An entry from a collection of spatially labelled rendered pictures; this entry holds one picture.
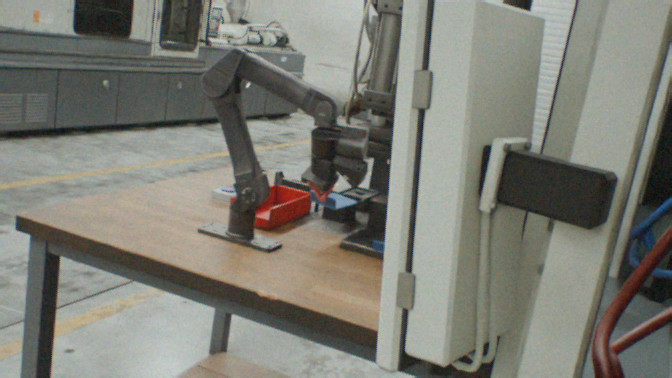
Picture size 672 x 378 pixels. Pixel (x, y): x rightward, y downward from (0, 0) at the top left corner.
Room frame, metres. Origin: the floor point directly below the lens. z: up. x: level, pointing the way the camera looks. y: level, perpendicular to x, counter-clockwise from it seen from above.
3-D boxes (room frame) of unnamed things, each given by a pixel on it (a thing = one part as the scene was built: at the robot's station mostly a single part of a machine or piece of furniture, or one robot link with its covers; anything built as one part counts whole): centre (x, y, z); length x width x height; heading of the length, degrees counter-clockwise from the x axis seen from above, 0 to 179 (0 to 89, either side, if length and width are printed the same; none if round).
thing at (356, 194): (1.88, -0.09, 0.98); 0.20 x 0.10 x 0.01; 69
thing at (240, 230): (1.56, 0.21, 0.94); 0.20 x 0.07 x 0.08; 69
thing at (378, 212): (1.88, -0.09, 0.94); 0.20 x 0.10 x 0.07; 69
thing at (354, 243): (1.67, -0.14, 0.91); 0.17 x 0.16 x 0.02; 69
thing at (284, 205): (1.80, 0.16, 0.93); 0.25 x 0.12 x 0.06; 159
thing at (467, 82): (0.71, -0.17, 1.27); 0.23 x 0.18 x 0.38; 66
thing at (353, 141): (1.54, 0.00, 1.20); 0.12 x 0.09 x 0.12; 81
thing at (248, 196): (1.56, 0.20, 1.00); 0.09 x 0.06 x 0.06; 171
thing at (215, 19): (8.43, 1.80, 1.27); 0.23 x 0.18 x 0.38; 66
